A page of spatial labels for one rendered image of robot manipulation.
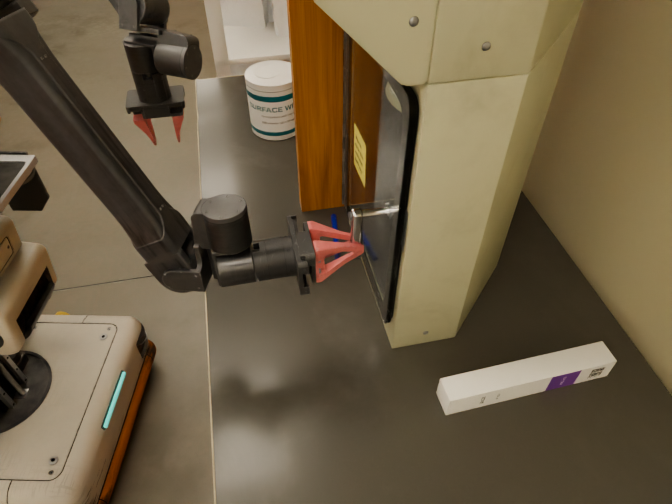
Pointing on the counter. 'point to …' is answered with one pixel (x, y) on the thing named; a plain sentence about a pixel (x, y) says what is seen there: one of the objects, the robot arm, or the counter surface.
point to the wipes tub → (270, 99)
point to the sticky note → (359, 154)
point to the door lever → (362, 220)
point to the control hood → (390, 33)
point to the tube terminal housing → (473, 152)
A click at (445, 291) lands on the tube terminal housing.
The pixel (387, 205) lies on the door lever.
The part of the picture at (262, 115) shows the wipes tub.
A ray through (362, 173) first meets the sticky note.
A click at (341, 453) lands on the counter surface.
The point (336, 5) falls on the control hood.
